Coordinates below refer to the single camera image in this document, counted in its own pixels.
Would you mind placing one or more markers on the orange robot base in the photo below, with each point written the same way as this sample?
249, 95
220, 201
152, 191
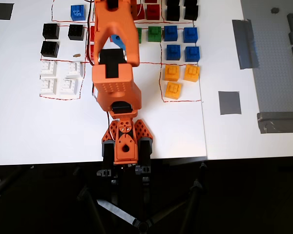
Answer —
125, 148

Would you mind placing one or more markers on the black stand leg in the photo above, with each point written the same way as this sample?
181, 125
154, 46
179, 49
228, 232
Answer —
2, 186

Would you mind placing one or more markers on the red brick block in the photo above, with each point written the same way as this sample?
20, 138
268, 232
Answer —
153, 12
140, 14
90, 52
92, 34
151, 1

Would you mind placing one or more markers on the blue brick block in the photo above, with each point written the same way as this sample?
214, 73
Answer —
171, 33
192, 53
173, 52
78, 12
190, 34

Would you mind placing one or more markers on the white brick block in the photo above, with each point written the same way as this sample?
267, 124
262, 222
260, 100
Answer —
48, 68
74, 69
69, 85
48, 86

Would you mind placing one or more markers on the square grey tape marker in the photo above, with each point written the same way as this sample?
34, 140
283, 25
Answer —
230, 103

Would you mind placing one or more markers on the small brown scrap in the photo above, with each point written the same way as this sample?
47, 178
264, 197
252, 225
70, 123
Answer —
76, 55

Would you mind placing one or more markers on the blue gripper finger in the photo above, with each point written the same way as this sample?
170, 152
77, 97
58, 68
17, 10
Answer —
118, 42

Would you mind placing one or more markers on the wide grey tape strip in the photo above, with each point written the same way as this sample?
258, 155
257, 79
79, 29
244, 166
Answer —
280, 122

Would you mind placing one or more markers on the small dark grey lump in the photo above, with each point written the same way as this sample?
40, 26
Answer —
274, 10

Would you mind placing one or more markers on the grey studded baseplate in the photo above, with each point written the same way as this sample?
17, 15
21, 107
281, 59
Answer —
273, 73

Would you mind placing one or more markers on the black brick block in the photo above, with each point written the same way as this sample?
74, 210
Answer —
173, 2
191, 13
173, 13
191, 2
49, 48
76, 32
50, 31

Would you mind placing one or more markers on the black grey table clamp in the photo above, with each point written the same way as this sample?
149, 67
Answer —
108, 152
145, 148

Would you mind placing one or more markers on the black tape patch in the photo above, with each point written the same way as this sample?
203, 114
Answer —
1, 11

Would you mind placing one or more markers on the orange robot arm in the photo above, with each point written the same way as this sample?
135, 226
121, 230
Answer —
117, 80

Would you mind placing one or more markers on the long grey tape strip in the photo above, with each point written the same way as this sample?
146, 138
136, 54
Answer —
245, 44

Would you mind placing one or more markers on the short grey brick bar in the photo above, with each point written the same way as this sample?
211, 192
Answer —
292, 38

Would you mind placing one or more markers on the black tripod stand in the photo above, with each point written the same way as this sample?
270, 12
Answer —
117, 212

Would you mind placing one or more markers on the yellow brick block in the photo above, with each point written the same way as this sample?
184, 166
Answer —
172, 72
191, 72
173, 90

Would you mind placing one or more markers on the green brick block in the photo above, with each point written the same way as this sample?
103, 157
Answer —
154, 34
139, 35

